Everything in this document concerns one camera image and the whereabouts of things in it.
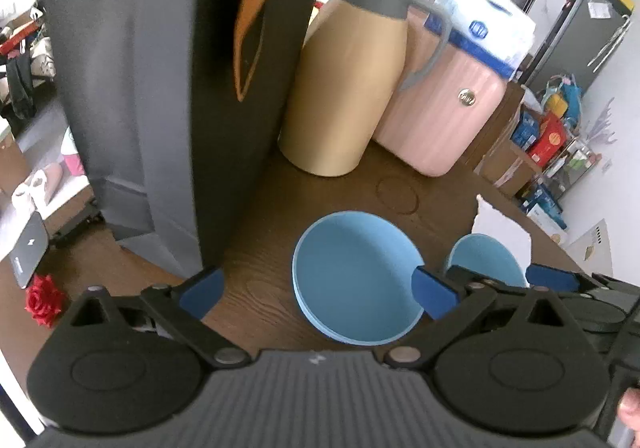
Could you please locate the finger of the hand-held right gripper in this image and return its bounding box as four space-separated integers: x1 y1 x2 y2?
445 265 531 299
526 264 640 309

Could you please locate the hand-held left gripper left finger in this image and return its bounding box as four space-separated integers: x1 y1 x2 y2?
67 267 252 370

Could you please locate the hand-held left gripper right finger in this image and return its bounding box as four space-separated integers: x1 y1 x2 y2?
386 267 576 370

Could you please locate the blue ribbed bowl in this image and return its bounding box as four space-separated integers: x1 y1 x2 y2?
292 211 426 345
445 233 528 289

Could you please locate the person's right hand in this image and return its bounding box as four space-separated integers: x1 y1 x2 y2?
617 385 640 434

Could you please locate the white flat carton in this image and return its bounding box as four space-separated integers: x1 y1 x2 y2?
570 221 610 263

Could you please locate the white paper sheet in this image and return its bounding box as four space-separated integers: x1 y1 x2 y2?
472 195 533 274

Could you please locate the blue packet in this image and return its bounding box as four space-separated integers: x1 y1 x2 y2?
520 183 566 229

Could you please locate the brown cardboard box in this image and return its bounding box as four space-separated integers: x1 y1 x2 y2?
480 138 543 199

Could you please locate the red box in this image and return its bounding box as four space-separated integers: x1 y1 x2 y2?
527 113 568 166

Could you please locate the blue box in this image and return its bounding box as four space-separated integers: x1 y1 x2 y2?
511 111 538 149

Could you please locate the pink ribbed case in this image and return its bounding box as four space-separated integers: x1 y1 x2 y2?
374 3 508 178

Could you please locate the red rose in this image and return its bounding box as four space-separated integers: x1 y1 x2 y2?
25 274 68 328

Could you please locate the box of groceries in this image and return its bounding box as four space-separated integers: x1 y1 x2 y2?
462 81 531 174

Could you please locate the white plastic bag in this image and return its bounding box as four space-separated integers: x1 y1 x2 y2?
520 86 546 114

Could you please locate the teal bag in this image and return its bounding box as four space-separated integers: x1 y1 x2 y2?
542 73 583 124

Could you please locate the black paper bag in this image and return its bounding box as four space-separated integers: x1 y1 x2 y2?
45 0 338 279

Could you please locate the white slipper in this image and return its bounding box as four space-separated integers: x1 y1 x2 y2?
12 181 48 209

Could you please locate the tan thermos jug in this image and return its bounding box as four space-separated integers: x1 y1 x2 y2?
278 0 448 177

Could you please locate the grey refrigerator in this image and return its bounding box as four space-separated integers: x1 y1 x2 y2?
525 0 633 94

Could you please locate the tissue pack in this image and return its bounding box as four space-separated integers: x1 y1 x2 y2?
425 0 537 82

